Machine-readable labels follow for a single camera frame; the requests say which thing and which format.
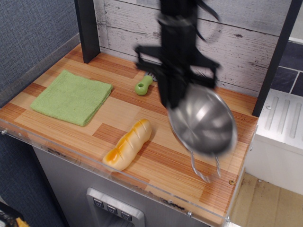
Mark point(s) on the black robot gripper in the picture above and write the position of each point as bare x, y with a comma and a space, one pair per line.
177, 62

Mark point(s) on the steel two-handled frying pan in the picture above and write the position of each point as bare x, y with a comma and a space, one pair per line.
205, 125

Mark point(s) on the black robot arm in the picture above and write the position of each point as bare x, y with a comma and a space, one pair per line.
184, 8

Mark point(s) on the yellow object at corner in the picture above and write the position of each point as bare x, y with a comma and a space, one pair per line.
21, 223

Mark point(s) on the toy bread loaf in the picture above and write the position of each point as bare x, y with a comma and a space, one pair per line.
125, 151

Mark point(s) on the green folded cloth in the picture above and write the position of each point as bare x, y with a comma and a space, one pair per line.
72, 98

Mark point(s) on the white grooved side unit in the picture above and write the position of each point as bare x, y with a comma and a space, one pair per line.
276, 151

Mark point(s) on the grey cabinet button panel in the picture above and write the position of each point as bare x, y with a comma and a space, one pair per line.
110, 212

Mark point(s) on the clear acrylic table guard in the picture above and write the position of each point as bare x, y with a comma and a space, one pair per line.
104, 190

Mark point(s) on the green-handled grey toy spatula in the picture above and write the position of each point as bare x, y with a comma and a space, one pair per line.
141, 88

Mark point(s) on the left dark vertical post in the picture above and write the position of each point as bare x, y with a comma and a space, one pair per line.
88, 31

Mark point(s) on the dark vertical post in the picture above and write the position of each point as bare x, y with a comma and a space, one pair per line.
88, 31
277, 55

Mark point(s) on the right dark vertical post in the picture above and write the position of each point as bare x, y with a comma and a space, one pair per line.
277, 55

